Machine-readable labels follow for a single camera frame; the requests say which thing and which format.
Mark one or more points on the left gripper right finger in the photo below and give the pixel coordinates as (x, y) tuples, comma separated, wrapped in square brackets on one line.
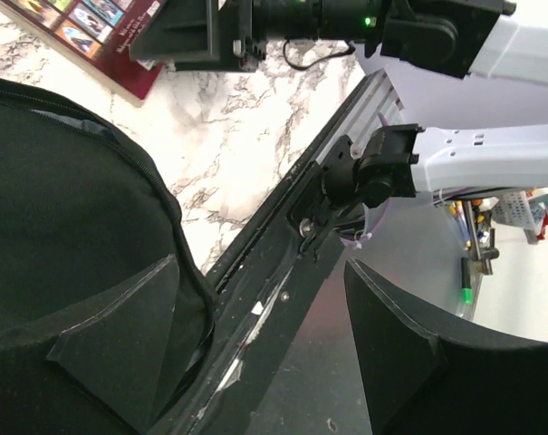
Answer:
[(427, 371)]

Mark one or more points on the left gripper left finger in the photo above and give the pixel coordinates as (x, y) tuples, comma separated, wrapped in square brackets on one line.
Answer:
[(102, 365)]

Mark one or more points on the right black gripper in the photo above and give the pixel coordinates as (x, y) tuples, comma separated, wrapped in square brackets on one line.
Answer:
[(232, 36)]

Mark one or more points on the black student backpack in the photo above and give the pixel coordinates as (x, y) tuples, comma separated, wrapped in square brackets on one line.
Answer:
[(83, 209)]

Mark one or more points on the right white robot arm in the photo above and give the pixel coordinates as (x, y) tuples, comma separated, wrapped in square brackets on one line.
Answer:
[(474, 75)]

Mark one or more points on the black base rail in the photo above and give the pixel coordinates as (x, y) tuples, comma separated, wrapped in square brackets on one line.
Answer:
[(266, 287)]

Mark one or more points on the aluminium extrusion rail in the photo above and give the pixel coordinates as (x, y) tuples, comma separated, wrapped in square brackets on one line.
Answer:
[(374, 102)]

